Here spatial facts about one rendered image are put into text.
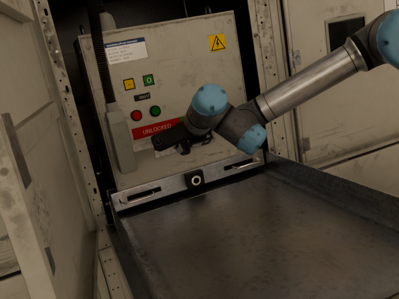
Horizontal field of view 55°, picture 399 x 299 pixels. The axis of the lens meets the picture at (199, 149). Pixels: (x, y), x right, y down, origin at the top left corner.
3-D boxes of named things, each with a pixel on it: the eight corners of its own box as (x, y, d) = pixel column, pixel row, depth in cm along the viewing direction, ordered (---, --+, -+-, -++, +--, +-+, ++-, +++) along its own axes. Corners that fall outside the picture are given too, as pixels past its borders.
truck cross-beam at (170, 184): (265, 164, 135) (262, 148, 133) (114, 212, 118) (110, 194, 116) (257, 161, 139) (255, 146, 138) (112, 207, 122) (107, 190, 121)
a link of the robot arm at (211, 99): (220, 120, 84) (189, 97, 84) (208, 137, 94) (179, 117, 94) (238, 95, 87) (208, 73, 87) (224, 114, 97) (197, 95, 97)
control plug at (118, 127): (138, 170, 108) (124, 110, 103) (122, 175, 106) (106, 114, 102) (132, 164, 115) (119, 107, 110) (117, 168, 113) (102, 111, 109)
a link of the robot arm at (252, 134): (271, 124, 96) (235, 99, 96) (269, 136, 85) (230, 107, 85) (252, 148, 99) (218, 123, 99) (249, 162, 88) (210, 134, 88)
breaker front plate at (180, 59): (256, 154, 133) (234, 12, 121) (120, 196, 118) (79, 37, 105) (254, 153, 134) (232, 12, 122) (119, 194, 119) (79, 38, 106)
